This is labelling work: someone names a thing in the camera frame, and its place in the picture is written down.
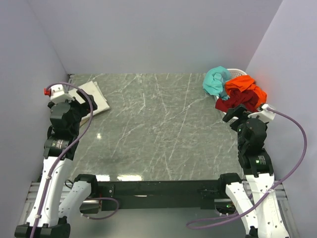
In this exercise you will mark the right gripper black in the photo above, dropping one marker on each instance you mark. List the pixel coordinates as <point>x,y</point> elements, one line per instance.
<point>239,111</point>

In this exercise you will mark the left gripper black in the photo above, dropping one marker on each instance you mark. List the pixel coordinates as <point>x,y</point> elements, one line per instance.
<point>84,108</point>

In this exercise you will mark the teal t shirt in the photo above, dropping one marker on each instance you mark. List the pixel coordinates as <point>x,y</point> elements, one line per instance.
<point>214,82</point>

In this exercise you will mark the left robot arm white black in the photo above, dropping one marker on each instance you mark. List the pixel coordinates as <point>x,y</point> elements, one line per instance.
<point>52,171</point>

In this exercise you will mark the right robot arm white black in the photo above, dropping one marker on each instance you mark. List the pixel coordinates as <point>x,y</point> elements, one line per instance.
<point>259,211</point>

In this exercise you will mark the dark red t shirt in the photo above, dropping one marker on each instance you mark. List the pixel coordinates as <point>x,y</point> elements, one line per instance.
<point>247,98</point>

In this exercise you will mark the folded cream t shirt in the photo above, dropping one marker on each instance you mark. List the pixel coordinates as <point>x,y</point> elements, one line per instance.
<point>93,89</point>

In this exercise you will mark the folded tan t shirt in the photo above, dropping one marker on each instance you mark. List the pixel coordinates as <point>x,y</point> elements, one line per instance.
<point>83,121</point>

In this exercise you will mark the orange t shirt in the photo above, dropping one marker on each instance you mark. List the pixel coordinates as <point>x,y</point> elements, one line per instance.
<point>243,83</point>

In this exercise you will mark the black base crossbar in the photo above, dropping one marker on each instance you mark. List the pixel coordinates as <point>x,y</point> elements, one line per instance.
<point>164,194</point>

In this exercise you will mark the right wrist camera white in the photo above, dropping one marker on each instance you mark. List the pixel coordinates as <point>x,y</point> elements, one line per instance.
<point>265,115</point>

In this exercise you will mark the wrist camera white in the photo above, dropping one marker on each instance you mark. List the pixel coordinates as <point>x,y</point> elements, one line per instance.
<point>58,94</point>
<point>265,115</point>

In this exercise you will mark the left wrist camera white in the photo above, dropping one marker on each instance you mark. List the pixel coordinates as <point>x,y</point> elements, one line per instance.
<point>58,94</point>

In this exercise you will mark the aluminium frame rail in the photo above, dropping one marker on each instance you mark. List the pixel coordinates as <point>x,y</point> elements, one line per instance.
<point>112,205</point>

